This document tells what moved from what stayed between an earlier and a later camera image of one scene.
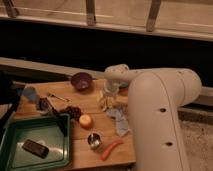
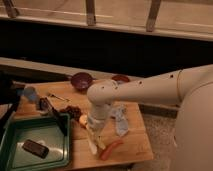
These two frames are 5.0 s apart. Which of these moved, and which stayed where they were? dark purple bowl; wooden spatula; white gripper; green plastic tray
Moved: white gripper
Stayed: dark purple bowl; wooden spatula; green plastic tray
